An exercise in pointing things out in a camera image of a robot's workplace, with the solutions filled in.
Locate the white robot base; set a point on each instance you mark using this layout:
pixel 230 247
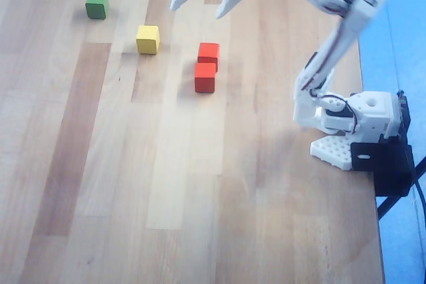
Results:
pixel 372 111

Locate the yellow wooden cube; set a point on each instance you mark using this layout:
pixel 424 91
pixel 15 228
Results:
pixel 148 39

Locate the red wooden cube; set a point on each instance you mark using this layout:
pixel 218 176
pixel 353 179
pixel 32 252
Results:
pixel 204 78
pixel 208 52

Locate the black table clamp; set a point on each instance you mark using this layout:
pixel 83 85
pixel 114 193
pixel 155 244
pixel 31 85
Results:
pixel 389 167

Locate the green wooden cube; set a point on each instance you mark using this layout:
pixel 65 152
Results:
pixel 96 4

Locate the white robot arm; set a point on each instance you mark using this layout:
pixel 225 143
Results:
pixel 336 41

